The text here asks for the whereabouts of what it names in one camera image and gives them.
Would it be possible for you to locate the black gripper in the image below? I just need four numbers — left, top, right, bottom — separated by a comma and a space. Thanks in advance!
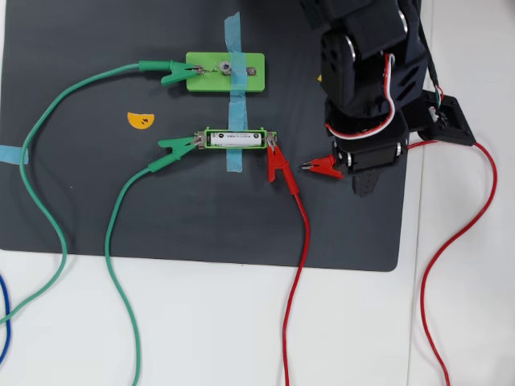
324, 102, 410, 199

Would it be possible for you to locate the red alligator clip lead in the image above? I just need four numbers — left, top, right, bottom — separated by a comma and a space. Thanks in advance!
266, 134, 311, 386
301, 141, 498, 386

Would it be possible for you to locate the white AA battery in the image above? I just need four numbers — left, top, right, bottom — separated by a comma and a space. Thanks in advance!
211, 131, 265, 148

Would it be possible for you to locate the green battery holder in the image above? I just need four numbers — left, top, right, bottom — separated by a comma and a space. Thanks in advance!
194, 126, 278, 150

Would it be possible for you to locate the green alligator clip lead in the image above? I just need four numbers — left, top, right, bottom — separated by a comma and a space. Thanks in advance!
0, 60, 204, 325
104, 136, 198, 386

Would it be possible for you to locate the dark grey work mat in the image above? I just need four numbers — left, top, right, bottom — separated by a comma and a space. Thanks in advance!
0, 0, 422, 273

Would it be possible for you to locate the green connector block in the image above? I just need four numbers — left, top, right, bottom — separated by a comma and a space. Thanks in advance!
185, 52, 266, 93

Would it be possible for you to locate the long blue tape strip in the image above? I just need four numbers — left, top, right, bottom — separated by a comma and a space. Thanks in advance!
224, 10, 247, 173

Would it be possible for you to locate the short blue tape strip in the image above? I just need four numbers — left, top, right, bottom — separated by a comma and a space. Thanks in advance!
0, 145, 30, 165

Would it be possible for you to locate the red white black servo wire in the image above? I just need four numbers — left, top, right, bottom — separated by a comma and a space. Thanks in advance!
324, 54, 400, 141

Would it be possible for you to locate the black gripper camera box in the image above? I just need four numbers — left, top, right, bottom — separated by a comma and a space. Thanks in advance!
406, 90, 477, 146

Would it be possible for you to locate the black camera cable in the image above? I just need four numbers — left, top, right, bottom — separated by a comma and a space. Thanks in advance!
416, 23, 444, 106

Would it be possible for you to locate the blue cable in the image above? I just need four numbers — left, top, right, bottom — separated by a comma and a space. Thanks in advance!
0, 274, 12, 362

